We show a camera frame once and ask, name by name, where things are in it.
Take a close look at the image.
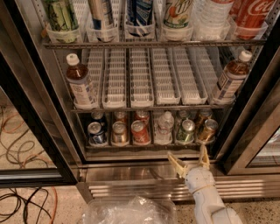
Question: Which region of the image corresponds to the left glass fridge door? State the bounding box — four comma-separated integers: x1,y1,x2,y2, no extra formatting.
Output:
0,0,80,187

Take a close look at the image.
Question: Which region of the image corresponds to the clear water bottle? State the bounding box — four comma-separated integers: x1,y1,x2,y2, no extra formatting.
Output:
155,111,174,145

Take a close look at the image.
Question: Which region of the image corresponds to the green soda can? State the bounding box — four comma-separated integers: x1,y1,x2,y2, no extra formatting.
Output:
175,110,190,128
176,119,195,143

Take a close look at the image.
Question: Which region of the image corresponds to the red soda can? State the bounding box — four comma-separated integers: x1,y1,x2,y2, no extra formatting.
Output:
131,120,151,145
134,110,150,125

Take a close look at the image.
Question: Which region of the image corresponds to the blue silver can top shelf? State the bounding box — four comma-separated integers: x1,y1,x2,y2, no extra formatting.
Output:
87,0,114,31

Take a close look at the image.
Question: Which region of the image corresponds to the green tall can top shelf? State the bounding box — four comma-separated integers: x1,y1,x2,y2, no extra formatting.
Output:
43,0,79,32

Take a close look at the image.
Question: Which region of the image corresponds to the green soda can front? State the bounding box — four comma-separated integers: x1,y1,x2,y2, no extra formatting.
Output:
176,119,195,143

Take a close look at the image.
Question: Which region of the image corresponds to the wire shelf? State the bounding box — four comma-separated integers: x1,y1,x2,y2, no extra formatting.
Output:
43,39,266,50
70,104,233,114

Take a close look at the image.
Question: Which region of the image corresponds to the middle wire shelf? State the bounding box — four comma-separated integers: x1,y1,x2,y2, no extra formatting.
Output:
70,104,233,114

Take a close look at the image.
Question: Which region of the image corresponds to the right glass fridge door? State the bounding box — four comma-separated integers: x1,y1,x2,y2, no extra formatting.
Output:
216,18,280,175

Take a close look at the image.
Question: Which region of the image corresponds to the right tea bottle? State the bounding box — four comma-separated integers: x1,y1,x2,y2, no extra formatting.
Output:
212,50,252,100

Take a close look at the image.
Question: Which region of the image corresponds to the tea bottle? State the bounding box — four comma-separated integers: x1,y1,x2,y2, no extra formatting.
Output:
66,53,95,105
212,50,252,100

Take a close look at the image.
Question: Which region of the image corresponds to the blue soda can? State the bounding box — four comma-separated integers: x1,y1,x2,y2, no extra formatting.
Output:
91,111,108,129
87,122,107,144

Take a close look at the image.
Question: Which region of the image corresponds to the dark blue can top shelf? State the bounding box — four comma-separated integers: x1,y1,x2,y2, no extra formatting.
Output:
126,0,153,37

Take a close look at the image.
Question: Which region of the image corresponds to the glass fridge door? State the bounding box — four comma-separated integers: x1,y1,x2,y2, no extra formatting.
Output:
0,0,80,187
216,18,280,175

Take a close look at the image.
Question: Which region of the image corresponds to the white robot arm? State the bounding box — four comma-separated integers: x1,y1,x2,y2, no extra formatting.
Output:
167,144,243,224

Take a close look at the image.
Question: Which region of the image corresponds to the brown soda can front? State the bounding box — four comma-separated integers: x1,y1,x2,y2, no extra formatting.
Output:
112,122,128,144

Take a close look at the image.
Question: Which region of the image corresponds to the brown soda can rear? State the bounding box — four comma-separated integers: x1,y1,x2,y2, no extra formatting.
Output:
114,111,128,123

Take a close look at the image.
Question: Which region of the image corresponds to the left tea bottle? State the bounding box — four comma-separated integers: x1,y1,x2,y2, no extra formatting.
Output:
66,53,95,105

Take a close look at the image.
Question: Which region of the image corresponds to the green soda can rear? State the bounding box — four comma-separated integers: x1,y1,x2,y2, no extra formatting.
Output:
175,110,190,128

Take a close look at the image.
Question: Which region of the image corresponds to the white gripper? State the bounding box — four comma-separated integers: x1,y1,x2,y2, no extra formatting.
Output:
167,144,215,193

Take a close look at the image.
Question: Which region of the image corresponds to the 7up can top shelf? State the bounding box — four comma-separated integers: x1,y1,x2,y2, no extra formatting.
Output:
163,0,193,29

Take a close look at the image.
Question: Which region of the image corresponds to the clear plastic bin with bag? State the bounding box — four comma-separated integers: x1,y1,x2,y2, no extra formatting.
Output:
81,196,178,224

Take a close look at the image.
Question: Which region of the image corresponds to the blue soda can front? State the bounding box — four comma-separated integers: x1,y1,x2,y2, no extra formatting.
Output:
87,122,107,144

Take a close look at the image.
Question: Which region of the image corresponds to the blue soda can rear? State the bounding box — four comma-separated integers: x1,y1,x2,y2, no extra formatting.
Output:
91,111,108,129

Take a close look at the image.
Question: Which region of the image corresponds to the water bottle top shelf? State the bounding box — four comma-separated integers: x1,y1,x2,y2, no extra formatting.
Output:
199,0,234,28

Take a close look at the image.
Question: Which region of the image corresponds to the red soda can front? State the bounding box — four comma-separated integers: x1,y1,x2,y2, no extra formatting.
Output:
131,120,151,145

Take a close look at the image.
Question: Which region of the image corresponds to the red soda can rear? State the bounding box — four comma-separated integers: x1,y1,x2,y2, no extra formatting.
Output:
134,110,150,125

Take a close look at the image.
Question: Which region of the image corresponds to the coca-cola can top shelf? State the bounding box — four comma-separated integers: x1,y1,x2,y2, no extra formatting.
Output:
234,0,276,39

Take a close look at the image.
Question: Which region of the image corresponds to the gold soda can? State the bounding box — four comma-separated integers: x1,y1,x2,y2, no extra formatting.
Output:
194,108,213,128
198,119,218,142

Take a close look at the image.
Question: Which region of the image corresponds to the brown soda can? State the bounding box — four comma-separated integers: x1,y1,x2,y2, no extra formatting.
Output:
114,111,128,123
112,122,128,144

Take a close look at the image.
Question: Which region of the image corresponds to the gold soda can rear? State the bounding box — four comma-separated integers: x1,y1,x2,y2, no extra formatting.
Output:
194,108,213,128

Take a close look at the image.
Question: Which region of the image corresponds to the top wire shelf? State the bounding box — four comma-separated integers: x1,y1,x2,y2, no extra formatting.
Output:
43,39,266,50

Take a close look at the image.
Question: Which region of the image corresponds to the black cable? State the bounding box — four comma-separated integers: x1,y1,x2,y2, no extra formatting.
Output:
0,104,53,224

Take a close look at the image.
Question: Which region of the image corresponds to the gold soda can front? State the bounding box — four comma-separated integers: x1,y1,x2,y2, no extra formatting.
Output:
198,119,218,142

